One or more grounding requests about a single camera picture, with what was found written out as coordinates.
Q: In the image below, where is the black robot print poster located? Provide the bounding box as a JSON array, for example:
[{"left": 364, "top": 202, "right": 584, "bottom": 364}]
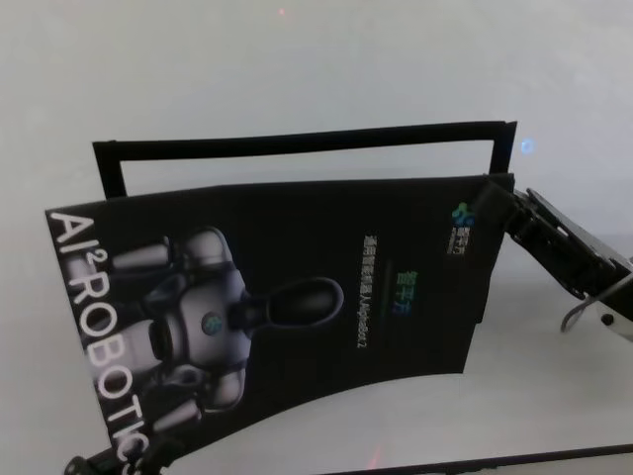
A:
[{"left": 43, "top": 170, "right": 516, "bottom": 475}]

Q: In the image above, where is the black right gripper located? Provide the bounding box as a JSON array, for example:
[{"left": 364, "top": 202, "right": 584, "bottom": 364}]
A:
[{"left": 472, "top": 177, "right": 633, "bottom": 304}]

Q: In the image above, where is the black metal frame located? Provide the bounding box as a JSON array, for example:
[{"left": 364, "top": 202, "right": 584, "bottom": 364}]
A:
[{"left": 91, "top": 119, "right": 519, "bottom": 162}]

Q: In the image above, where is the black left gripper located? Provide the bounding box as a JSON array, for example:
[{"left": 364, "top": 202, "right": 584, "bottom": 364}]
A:
[{"left": 63, "top": 429, "right": 175, "bottom": 475}]

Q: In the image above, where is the black table frame post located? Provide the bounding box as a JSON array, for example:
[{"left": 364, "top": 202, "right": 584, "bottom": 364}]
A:
[{"left": 482, "top": 120, "right": 519, "bottom": 178}]

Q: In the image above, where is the thin grey camera cable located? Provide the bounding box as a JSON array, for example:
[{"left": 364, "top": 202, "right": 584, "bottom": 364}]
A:
[{"left": 560, "top": 297, "right": 596, "bottom": 333}]

